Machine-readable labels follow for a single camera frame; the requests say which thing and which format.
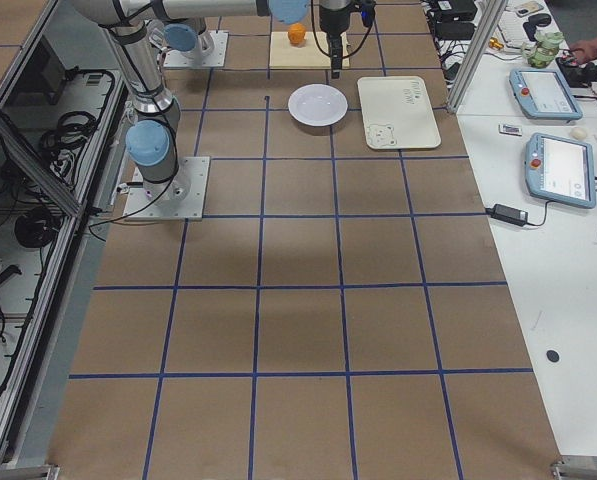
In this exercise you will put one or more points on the black round cap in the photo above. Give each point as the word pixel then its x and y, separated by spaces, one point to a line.
pixel 553 356

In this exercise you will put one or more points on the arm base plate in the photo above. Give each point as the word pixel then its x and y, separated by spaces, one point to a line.
pixel 183 199
pixel 176 60

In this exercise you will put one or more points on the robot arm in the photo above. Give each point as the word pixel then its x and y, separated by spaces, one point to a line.
pixel 151 143
pixel 190 37

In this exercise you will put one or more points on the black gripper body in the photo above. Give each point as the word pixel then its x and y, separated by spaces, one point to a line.
pixel 332 21

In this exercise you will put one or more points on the small card box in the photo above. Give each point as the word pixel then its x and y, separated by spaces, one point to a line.
pixel 511 130

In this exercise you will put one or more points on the aluminium frame post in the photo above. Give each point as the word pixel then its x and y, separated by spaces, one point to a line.
pixel 490 16

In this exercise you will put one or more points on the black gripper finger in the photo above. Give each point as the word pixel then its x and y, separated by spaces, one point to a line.
pixel 336 62

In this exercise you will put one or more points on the upper blue teach pendant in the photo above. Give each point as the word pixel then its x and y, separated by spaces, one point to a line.
pixel 544 94

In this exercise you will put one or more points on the black power adapter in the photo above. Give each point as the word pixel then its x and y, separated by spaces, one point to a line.
pixel 508 214

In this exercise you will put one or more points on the orange fruit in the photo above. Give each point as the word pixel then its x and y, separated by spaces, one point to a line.
pixel 296 34

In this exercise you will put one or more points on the cream bear tray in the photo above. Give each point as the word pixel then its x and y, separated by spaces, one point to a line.
pixel 397 113

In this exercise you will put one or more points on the black electronics box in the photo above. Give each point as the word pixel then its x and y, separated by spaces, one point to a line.
pixel 453 10

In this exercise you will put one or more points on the person hand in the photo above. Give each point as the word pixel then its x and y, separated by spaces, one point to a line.
pixel 584 51

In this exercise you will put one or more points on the blue teach pendant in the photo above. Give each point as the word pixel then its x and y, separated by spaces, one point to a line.
pixel 544 94
pixel 560 170

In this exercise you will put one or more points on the lower blue teach pendant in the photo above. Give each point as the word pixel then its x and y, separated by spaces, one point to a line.
pixel 560 170

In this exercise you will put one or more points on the wooden cutting board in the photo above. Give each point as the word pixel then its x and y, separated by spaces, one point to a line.
pixel 284 56

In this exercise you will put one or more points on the side aluminium frame rail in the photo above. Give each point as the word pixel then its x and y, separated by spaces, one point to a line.
pixel 24 156

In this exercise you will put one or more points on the white round plate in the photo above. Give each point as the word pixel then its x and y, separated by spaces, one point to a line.
pixel 317 105

